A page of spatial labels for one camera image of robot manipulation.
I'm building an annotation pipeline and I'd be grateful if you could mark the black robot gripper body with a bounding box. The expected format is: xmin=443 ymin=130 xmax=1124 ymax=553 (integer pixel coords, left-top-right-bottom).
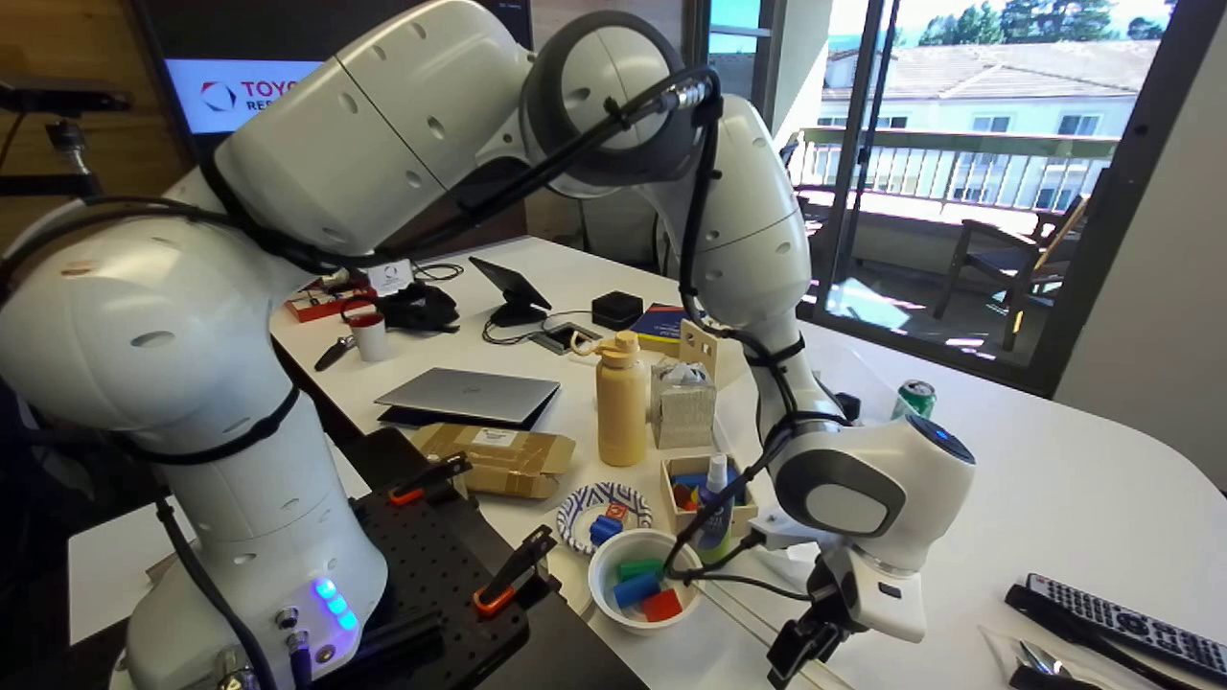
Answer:
xmin=792 ymin=545 xmax=875 ymax=646

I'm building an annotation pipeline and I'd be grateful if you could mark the small open wooden box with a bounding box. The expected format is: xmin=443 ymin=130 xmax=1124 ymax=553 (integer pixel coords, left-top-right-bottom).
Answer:
xmin=658 ymin=451 xmax=760 ymax=539

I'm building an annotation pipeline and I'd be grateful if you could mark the black square box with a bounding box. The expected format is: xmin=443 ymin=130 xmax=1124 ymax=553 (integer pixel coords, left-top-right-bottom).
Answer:
xmin=589 ymin=289 xmax=646 ymax=335

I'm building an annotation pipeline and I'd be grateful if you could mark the red flat box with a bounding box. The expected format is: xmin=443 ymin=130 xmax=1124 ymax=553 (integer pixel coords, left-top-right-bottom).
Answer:
xmin=283 ymin=289 xmax=374 ymax=323

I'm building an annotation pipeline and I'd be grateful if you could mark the red block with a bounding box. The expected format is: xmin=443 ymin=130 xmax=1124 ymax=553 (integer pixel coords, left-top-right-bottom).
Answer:
xmin=636 ymin=585 xmax=685 ymax=625

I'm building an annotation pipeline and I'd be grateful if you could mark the blue glue bottle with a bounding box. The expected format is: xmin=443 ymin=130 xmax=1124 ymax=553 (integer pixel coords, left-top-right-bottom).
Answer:
xmin=699 ymin=451 xmax=741 ymax=567

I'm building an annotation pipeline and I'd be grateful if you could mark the blue block in bowl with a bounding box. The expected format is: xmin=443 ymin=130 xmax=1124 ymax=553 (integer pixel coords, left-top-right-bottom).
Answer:
xmin=608 ymin=572 xmax=667 ymax=614

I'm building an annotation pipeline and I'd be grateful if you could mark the green block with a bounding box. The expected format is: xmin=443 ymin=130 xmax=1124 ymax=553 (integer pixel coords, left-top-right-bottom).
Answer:
xmin=614 ymin=553 xmax=667 ymax=590

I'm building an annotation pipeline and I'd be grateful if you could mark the white bowl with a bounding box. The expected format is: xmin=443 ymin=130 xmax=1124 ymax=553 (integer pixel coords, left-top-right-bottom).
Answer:
xmin=584 ymin=526 xmax=710 ymax=636

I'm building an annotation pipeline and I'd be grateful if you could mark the blue patterned plate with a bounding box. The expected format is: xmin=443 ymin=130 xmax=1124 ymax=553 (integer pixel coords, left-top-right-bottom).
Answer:
xmin=555 ymin=478 xmax=656 ymax=561

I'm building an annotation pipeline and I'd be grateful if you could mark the wooden shape sorter cube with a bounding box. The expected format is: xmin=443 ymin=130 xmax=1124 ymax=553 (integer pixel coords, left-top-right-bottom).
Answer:
xmin=670 ymin=317 xmax=719 ymax=384

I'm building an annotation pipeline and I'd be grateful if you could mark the black orange clamp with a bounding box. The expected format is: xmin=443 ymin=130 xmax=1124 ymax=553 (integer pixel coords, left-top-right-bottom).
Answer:
xmin=469 ymin=521 xmax=563 ymax=619
xmin=385 ymin=451 xmax=476 ymax=510

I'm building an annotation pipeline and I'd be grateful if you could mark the tan water bottle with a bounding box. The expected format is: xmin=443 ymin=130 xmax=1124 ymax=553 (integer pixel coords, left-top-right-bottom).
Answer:
xmin=595 ymin=329 xmax=656 ymax=471

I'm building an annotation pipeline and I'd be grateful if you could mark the blue yellow red book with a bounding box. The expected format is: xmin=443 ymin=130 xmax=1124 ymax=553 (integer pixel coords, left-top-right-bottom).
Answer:
xmin=628 ymin=297 xmax=690 ymax=341

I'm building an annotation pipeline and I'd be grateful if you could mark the brown cardboard package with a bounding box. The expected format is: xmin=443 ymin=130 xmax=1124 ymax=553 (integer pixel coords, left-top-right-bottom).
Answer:
xmin=419 ymin=421 xmax=584 ymax=504

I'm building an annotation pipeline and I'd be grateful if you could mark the black perforated mounting board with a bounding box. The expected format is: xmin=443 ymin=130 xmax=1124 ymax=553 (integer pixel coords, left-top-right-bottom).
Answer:
xmin=290 ymin=424 xmax=646 ymax=690

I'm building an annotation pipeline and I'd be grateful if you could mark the patio chair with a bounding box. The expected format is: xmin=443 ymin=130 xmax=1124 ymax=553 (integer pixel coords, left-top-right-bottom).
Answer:
xmin=936 ymin=191 xmax=1092 ymax=338

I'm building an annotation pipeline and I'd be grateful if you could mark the silver laptop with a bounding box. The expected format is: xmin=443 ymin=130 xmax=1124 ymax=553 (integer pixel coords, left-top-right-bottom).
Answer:
xmin=370 ymin=364 xmax=563 ymax=433

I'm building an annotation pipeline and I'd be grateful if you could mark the balcony railing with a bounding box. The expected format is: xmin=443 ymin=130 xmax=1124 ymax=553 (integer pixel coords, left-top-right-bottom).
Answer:
xmin=786 ymin=121 xmax=1128 ymax=217

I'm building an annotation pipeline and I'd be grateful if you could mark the black tablet on stand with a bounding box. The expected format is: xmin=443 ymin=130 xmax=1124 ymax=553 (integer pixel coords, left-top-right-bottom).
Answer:
xmin=463 ymin=254 xmax=555 ymax=329

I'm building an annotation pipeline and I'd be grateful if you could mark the black pouch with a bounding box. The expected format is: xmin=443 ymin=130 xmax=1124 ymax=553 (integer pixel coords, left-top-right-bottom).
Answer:
xmin=374 ymin=280 xmax=463 ymax=338

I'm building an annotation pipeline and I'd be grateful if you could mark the white cup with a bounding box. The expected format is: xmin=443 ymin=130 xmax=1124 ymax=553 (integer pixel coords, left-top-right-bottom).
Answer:
xmin=345 ymin=301 xmax=396 ymax=364

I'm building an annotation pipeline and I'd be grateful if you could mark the black marker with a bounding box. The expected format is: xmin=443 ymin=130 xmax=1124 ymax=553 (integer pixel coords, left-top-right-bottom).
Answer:
xmin=309 ymin=335 xmax=361 ymax=377

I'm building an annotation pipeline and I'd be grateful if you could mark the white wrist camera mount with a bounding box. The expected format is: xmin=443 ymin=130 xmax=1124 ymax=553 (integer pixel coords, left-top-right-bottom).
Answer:
xmin=852 ymin=554 xmax=933 ymax=645

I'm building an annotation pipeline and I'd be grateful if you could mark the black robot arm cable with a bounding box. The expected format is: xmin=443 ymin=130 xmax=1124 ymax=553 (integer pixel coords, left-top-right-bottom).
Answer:
xmin=0 ymin=67 xmax=860 ymax=690

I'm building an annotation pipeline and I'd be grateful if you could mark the wall display screen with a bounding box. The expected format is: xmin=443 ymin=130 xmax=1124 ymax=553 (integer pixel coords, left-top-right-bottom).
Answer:
xmin=161 ymin=53 xmax=331 ymax=143

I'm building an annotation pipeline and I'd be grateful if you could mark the black camera stand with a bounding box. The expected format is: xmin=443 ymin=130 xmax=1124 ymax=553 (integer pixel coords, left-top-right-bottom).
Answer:
xmin=0 ymin=78 xmax=131 ymax=203

